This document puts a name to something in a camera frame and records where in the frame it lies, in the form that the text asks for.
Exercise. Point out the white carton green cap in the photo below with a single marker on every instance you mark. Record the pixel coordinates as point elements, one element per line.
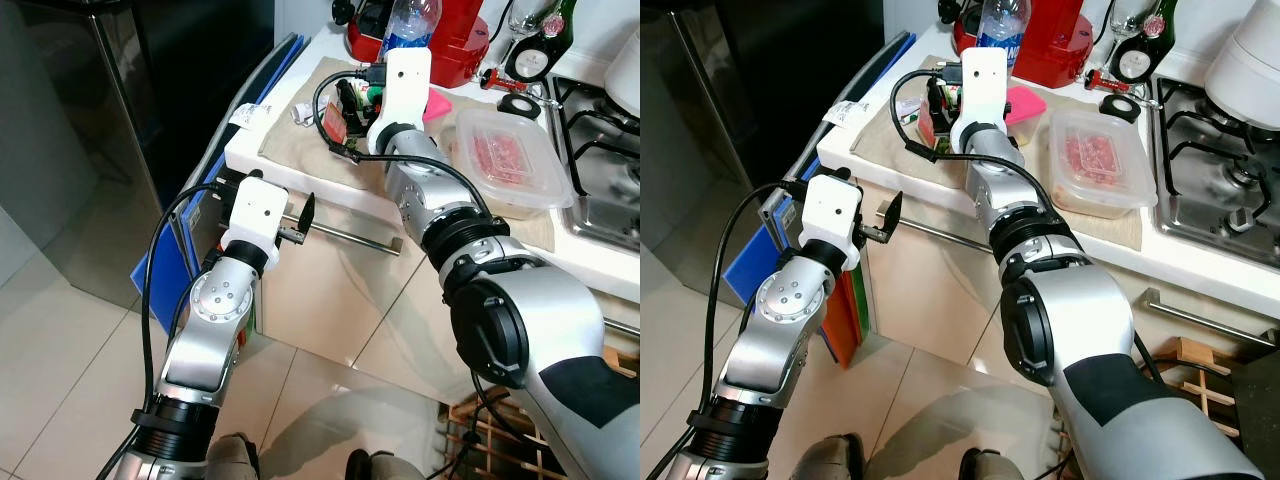
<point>333,122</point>
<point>926,118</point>

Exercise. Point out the grey steel mini fridge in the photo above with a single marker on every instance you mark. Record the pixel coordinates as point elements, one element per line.
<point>1260,410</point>

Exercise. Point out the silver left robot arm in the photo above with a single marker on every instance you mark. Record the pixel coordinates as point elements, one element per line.
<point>790,320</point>
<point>215,320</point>

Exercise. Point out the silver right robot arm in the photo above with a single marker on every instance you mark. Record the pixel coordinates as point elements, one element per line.
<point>500,330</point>
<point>1080,330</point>

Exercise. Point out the tall dark steel fridge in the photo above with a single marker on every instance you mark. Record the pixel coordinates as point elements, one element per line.
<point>150,100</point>
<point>760,100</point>

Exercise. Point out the beige fabric placemat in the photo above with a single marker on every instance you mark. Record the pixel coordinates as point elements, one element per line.
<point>880,140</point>
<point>300,150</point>

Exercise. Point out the small container pink lid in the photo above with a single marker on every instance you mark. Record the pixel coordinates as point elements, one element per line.
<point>1025,105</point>
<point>437,105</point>

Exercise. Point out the green flat board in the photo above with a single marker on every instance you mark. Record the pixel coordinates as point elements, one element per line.
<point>860,300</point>

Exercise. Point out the beige kitchen base cabinet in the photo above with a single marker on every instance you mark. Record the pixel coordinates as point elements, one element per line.
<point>920,300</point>
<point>340,300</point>

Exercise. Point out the clear plastic water bottle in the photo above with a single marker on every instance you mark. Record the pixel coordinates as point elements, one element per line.
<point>410,25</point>
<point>1003,25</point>

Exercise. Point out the black power plug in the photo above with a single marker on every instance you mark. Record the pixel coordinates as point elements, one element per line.
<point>345,12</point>
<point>948,10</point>

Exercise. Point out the white paper tag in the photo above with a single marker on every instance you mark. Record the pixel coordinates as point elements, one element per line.
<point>845,110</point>
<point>250,113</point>

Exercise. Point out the red coffee machine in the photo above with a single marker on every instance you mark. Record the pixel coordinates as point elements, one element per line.
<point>1060,45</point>
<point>460,45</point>

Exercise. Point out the blue flat board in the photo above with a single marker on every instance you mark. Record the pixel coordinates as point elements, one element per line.
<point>745,270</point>
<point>178,262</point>

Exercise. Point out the red knob metal tool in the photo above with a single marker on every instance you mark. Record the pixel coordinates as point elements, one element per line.
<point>492,78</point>
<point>1097,78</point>

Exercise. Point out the black round lid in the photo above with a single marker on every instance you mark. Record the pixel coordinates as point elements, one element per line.
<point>1104,106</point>
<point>503,105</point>

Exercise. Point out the large clear food container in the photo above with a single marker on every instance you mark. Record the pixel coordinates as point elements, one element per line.
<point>1100,165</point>
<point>510,160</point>

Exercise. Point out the round dark green bottle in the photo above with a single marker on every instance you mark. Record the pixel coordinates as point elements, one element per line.
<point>1135,62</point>
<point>530,60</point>

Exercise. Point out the clear wine glass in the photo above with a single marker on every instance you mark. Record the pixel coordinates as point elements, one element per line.
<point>1128,12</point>
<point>522,12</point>

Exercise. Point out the grey robot left foot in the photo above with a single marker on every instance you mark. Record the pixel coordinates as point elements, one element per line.
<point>232,460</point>
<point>830,460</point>

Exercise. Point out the grey robot foot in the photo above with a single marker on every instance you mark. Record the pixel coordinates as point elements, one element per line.
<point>372,467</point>
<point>830,460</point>
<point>232,460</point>
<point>987,466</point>

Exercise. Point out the grey robot right foot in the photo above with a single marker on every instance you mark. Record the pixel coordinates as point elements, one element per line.
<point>372,467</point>
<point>987,466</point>

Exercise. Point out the steel gas hob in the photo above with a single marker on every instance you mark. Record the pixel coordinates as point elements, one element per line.
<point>600,200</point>
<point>1220,190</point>

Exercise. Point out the wooden slatted rack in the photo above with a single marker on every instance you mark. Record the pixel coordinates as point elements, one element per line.
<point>470,440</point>
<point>1195,355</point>

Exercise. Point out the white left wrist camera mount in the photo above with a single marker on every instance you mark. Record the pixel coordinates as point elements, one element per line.
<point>255,215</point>
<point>832,215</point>

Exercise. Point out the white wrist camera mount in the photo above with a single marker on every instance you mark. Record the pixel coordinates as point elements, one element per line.
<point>405,85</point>
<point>832,215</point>
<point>985,85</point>
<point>255,215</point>

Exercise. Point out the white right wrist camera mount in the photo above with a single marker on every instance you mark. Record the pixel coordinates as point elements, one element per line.
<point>405,85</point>
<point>985,85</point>

